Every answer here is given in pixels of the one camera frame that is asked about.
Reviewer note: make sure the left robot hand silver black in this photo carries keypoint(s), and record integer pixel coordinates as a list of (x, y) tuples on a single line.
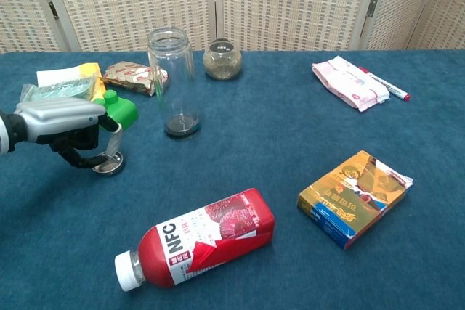
[(61, 115)]

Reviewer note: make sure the shiny silver metal bowl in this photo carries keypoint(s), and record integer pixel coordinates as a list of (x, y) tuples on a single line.
[(110, 169)]

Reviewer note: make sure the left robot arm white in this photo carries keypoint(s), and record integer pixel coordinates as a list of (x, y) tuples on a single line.
[(7, 132)]

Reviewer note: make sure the clear plastic bag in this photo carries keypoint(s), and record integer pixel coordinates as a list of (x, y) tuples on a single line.
[(61, 90)]

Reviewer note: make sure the yellow white paper packet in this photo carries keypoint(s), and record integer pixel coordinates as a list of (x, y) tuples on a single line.
[(58, 74)]

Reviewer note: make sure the green toy building block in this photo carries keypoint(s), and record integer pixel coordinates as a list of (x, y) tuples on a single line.
[(125, 111)]

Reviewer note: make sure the brown red snack packet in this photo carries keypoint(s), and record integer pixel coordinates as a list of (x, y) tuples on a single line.
[(127, 76)]

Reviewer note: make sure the tall clear glass bottle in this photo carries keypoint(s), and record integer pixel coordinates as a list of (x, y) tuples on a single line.
[(173, 81)]

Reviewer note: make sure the round glass jar with seeds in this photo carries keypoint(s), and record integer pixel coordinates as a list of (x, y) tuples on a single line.
[(222, 63)]

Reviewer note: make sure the red NFC juice bottle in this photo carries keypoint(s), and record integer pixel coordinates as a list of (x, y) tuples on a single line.
[(203, 237)]

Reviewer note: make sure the blue felt table cover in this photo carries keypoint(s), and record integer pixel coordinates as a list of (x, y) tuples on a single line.
[(254, 135)]

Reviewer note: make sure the woven folding screen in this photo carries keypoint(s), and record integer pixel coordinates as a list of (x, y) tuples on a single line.
[(290, 1)]

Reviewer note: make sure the pink wet wipes pack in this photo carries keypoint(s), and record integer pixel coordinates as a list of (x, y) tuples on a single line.
[(348, 83)]

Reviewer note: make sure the yellow blue snack box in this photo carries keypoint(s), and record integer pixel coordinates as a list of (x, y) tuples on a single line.
[(352, 201)]

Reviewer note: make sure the red white marker pen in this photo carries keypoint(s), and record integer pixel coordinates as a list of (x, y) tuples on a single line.
[(396, 90)]

